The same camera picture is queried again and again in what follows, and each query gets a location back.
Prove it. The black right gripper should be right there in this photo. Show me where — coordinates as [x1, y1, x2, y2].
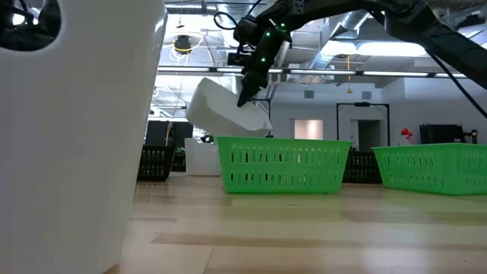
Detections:
[236, 27, 292, 108]

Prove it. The white plastic basket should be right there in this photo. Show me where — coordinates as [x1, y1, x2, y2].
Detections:
[0, 0, 169, 274]
[184, 137, 222, 177]
[185, 77, 273, 139]

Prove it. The black plastic basket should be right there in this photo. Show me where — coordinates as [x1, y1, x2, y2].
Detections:
[136, 145, 176, 183]
[341, 148, 384, 185]

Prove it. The green plastic basket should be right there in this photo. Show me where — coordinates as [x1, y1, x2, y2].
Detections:
[214, 135, 354, 195]
[371, 142, 487, 196]

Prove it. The black computer monitor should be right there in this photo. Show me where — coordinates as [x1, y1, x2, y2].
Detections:
[145, 120, 194, 148]

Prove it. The red orange robot part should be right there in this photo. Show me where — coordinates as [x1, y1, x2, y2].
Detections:
[400, 128, 416, 145]

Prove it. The black machine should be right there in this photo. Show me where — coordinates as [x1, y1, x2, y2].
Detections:
[419, 123, 479, 145]

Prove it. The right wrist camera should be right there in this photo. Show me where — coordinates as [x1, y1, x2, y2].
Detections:
[227, 51, 253, 68]

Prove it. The hanging ceiling camera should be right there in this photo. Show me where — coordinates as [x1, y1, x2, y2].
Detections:
[173, 34, 193, 53]

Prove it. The yellow hanging cable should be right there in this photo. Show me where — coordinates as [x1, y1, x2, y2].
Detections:
[345, 55, 353, 94]

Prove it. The black metal frame stand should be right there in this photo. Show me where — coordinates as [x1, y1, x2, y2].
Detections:
[336, 101, 391, 151]

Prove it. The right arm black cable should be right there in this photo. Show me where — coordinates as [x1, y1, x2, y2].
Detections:
[428, 51, 487, 119]

